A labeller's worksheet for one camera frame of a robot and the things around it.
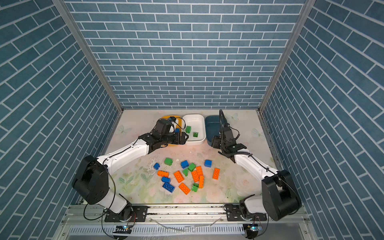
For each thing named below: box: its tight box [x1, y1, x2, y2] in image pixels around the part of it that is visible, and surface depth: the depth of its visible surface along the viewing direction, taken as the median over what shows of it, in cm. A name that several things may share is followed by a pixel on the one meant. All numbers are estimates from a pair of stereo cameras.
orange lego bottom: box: [178, 182, 191, 195], surface depth 84 cm
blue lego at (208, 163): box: [204, 159, 212, 168], surface depth 92 cm
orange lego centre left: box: [173, 170, 185, 183], surface depth 87 cm
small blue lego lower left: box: [161, 176, 171, 183], surface depth 86 cm
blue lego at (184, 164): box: [180, 160, 190, 169], surface depth 92 cm
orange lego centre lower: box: [191, 170, 200, 183], surface depth 88 cm
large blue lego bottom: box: [162, 182, 175, 194], surface depth 84 cm
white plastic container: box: [182, 114, 207, 145], surface depth 107 cm
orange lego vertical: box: [212, 168, 221, 180], surface depth 88 cm
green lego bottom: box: [191, 182, 199, 192], surface depth 83 cm
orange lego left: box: [157, 170, 169, 178], surface depth 88 cm
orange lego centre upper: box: [196, 166, 204, 177], surface depth 90 cm
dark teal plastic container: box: [204, 115, 227, 146], surface depth 110 cm
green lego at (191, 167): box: [187, 163, 197, 172], surface depth 90 cm
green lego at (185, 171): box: [182, 168, 189, 177], surface depth 90 cm
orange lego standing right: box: [199, 175, 204, 189], surface depth 84 cm
